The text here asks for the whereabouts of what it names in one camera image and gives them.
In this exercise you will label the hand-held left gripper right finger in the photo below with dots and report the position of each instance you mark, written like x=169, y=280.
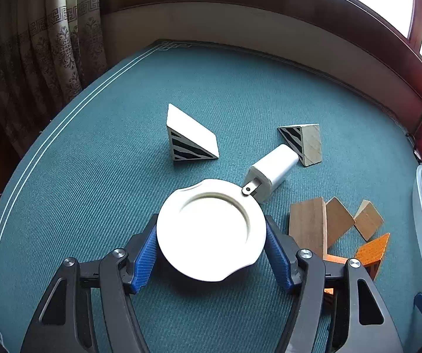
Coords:
x=279, y=261

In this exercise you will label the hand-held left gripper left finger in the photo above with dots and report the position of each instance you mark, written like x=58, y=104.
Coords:
x=146, y=261

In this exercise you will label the long plain wooden block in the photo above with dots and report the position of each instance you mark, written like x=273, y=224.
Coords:
x=306, y=224

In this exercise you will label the orange wedge block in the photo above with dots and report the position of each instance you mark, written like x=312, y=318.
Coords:
x=334, y=259
x=374, y=248

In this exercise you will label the round white lid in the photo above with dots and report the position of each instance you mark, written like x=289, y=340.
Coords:
x=211, y=261

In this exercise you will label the white charger plug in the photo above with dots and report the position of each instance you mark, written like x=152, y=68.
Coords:
x=273, y=169

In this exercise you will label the small plain wooden block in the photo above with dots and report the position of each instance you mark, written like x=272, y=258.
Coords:
x=369, y=220

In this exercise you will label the wooden zebra-striped wedge block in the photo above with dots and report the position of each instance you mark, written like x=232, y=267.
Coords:
x=312, y=143

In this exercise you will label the white zebra-striped wedge block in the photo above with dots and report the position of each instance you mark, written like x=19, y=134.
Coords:
x=190, y=128

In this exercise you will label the patterned beige curtain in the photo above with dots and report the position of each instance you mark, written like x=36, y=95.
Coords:
x=49, y=44

